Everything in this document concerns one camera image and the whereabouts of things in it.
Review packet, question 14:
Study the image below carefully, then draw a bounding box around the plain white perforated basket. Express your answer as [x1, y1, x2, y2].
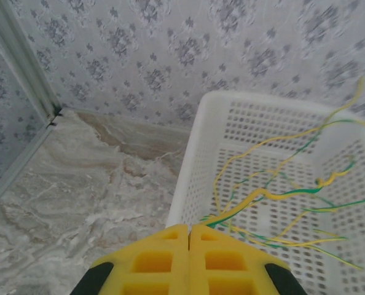
[165, 90, 365, 295]

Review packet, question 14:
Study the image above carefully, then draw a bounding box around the aluminium table side rail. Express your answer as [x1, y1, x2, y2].
[0, 121, 63, 216]

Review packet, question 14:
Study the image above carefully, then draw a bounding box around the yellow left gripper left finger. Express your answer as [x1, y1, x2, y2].
[73, 223, 190, 295]

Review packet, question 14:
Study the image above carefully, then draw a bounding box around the yellow green striped cable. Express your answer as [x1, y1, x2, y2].
[199, 155, 357, 228]
[200, 214, 349, 248]
[302, 195, 365, 214]
[228, 224, 364, 271]
[219, 118, 365, 216]
[213, 76, 365, 216]

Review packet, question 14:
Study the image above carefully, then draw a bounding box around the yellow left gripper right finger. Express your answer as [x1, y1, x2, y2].
[189, 223, 307, 295]

